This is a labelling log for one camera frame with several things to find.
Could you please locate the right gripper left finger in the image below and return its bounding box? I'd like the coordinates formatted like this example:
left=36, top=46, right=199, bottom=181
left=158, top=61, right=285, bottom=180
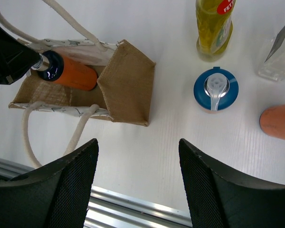
left=0, top=139, right=99, bottom=228

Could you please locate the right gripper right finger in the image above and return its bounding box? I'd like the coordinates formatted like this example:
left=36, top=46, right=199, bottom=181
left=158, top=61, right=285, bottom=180
left=179, top=139, right=285, bottom=228

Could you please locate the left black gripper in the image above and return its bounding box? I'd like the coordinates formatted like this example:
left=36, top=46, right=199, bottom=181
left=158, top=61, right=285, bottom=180
left=0, top=27, right=40, bottom=85

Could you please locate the dark blue pump bottle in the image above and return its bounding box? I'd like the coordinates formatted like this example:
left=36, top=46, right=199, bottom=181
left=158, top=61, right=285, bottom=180
left=31, top=50, right=98, bottom=91
left=259, top=104, right=285, bottom=140

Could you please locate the dark blue front pump bottle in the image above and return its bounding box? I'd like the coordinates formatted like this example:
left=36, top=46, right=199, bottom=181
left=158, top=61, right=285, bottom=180
left=259, top=104, right=285, bottom=140

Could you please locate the light blue pump bottle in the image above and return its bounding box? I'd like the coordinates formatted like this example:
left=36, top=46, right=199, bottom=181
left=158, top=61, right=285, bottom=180
left=193, top=66, right=239, bottom=114

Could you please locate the clear bottle grey cap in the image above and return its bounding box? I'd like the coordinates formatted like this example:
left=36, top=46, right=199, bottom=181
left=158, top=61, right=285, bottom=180
left=257, top=25, right=285, bottom=82

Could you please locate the yellow bottle red cap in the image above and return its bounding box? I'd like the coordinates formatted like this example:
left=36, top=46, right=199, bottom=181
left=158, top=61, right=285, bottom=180
left=196, top=0, right=236, bottom=62

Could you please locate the burlap canvas tote bag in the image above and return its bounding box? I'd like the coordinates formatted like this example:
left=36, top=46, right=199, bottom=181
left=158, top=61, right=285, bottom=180
left=0, top=0, right=155, bottom=168

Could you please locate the aluminium mounting rail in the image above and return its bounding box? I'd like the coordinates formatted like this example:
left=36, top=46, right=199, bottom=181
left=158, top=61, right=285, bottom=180
left=0, top=155, right=193, bottom=228

